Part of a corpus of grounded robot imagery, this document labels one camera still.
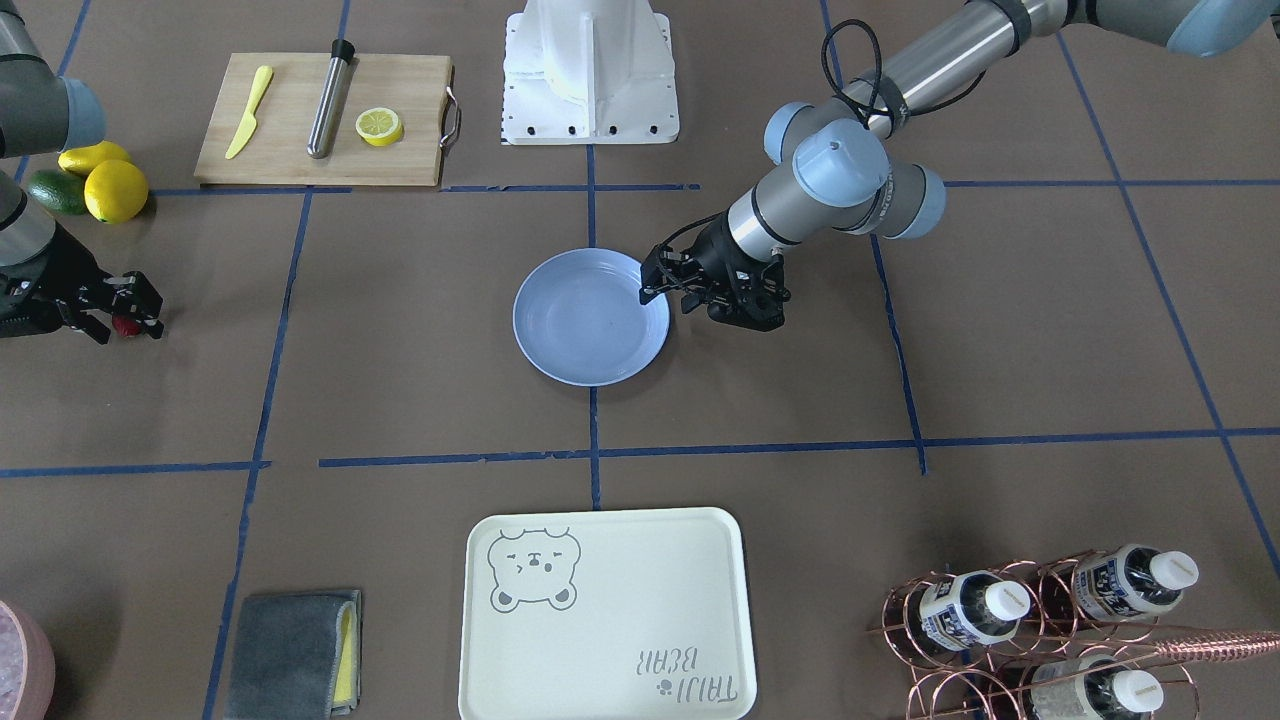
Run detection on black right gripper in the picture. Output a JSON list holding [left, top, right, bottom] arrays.
[[1, 224, 165, 345]]

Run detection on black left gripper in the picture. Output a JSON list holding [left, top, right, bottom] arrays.
[[637, 215, 791, 332]]

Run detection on red strawberry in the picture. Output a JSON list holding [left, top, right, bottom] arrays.
[[111, 315, 143, 338]]

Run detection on blue plate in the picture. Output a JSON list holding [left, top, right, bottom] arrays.
[[512, 249, 671, 387]]

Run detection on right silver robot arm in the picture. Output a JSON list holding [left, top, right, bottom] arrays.
[[1, 1, 165, 345]]

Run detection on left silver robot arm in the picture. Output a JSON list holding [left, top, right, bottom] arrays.
[[637, 1, 1277, 332]]

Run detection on yellow lemon near board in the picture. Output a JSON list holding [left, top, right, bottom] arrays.
[[84, 159, 150, 224]]

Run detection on green lime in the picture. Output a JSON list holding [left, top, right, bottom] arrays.
[[26, 169, 90, 217]]

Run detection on yellow lemon outer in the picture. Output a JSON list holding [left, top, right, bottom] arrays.
[[58, 140, 132, 179]]

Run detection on wooden cutting board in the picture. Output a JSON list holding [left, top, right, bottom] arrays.
[[193, 53, 463, 190]]

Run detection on yellow plastic knife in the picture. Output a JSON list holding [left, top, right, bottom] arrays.
[[224, 65, 274, 160]]

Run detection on steel rod black cap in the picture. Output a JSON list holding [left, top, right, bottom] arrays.
[[306, 38, 355, 159]]

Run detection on lemon half slice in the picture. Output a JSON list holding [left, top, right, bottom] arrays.
[[355, 108, 404, 147]]

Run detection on cream bear tray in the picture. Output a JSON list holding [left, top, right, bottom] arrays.
[[458, 507, 758, 719]]

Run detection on pink bowl of ice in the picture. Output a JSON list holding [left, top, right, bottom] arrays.
[[1, 601, 56, 719]]

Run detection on grey folded cloth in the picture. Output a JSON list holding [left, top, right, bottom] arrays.
[[223, 588, 364, 719]]

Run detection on tea bottle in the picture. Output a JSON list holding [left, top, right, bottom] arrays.
[[1068, 544, 1201, 623], [1021, 653, 1165, 719], [905, 571, 1033, 656]]

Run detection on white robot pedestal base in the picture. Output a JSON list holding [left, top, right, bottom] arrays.
[[500, 1, 681, 146]]

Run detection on copper wire bottle rack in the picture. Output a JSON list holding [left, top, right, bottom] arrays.
[[869, 548, 1277, 719]]

